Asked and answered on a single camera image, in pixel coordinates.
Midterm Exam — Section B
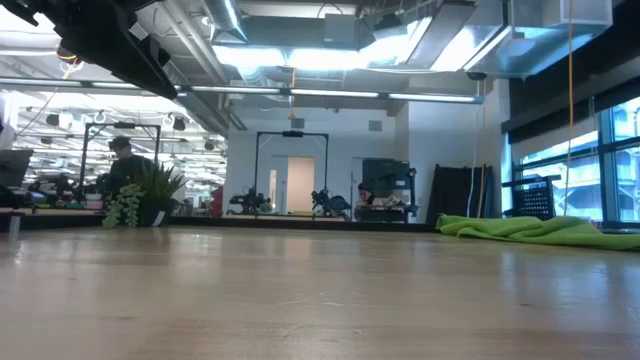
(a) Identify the black desk with cabinet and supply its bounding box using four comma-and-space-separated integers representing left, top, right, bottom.
352, 157, 420, 224

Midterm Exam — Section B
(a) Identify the long ceiling light bar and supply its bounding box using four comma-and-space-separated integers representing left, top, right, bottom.
0, 76, 485, 105

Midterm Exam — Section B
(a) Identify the beige door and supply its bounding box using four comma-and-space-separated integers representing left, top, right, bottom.
285, 156, 317, 214

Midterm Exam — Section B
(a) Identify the dark computer monitor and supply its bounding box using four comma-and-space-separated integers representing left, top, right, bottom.
0, 148, 35, 190

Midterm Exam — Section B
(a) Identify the black perforated cart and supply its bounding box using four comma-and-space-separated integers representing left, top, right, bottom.
501, 174, 563, 222

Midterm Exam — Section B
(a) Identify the white hanging cable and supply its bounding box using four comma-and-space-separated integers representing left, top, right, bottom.
465, 79, 489, 219

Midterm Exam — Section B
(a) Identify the black aluminium table frame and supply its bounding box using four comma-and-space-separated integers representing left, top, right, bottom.
0, 206, 437, 239

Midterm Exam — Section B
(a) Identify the green microfiber towel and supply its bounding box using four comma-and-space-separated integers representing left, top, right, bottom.
434, 214, 640, 252

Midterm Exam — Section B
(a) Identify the standing person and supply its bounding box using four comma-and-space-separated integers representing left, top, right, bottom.
103, 135, 154, 212

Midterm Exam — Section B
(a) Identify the black robot rig frame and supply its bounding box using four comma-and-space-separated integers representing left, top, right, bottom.
253, 130, 330, 217
78, 121, 163, 209

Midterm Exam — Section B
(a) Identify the potted artificial green plant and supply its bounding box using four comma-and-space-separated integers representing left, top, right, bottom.
101, 160, 188, 230

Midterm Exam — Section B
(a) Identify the seated person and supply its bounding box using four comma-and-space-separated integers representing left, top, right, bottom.
355, 181, 402, 209

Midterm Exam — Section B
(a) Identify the yellow hanging cable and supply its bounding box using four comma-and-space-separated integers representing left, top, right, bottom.
563, 0, 577, 218

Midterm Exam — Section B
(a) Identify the red background object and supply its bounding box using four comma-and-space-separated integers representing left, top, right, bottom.
209, 185, 225, 218

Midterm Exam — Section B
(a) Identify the black leaning panel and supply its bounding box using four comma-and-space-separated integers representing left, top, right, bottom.
426, 163, 497, 222

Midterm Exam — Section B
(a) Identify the blue window frame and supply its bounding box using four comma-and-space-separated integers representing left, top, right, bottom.
499, 94, 640, 232

